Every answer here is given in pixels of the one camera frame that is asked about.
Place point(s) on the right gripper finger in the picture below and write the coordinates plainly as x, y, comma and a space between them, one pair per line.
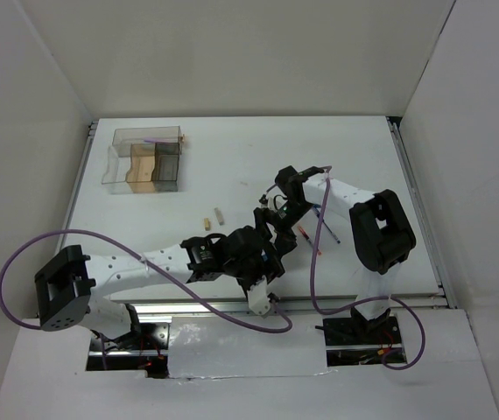
285, 242
262, 217

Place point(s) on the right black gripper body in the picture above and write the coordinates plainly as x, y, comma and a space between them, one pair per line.
286, 217

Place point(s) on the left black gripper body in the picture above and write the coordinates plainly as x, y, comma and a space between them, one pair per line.
251, 270

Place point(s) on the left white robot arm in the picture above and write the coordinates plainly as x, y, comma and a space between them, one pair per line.
73, 288

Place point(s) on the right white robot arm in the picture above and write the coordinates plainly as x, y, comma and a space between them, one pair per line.
382, 234

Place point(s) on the red ballpoint pen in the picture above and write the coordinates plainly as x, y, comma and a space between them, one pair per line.
309, 240

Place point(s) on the blue ballpoint pen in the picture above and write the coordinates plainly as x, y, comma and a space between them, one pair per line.
316, 210

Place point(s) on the white foil cover sheet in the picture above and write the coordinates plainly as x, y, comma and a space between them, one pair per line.
210, 347

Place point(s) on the clear compartment organizer box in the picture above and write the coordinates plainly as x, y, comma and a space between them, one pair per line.
134, 166

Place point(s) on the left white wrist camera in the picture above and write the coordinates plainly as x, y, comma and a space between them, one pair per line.
260, 299

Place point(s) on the aluminium front rail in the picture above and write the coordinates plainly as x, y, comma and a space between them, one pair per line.
152, 310

